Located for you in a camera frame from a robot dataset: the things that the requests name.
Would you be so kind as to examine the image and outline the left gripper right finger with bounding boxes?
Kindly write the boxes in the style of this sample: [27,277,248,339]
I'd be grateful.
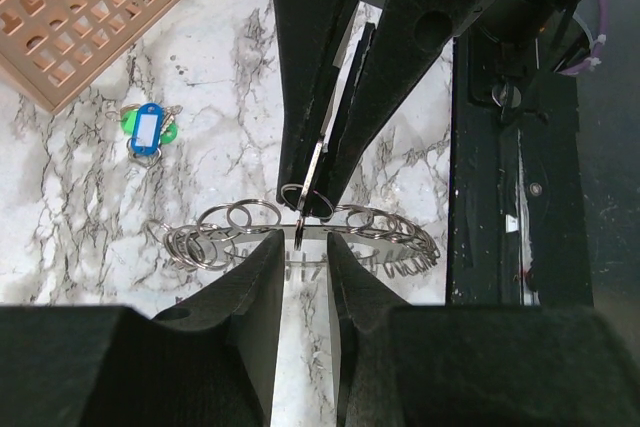
[327,234,639,426]

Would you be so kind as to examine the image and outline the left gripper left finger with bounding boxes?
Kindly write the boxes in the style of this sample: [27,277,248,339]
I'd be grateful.
[1,231,284,426]

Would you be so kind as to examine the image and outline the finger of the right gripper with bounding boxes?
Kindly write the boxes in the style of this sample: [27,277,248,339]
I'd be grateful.
[273,0,389,207]
[304,0,494,215]

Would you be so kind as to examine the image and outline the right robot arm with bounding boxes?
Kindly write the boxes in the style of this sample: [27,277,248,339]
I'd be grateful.
[274,0,581,219]

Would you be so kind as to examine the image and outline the blue green key tags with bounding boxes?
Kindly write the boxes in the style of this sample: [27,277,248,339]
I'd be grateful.
[105,102,183,169]

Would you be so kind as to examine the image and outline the peach plastic file organizer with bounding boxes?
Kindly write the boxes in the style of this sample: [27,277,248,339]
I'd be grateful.
[1,0,179,114]

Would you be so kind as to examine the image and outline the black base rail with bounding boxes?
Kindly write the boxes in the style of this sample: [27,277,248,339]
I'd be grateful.
[445,30,593,307]

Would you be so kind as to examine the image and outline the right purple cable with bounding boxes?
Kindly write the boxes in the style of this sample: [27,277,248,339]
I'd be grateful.
[564,0,614,78]

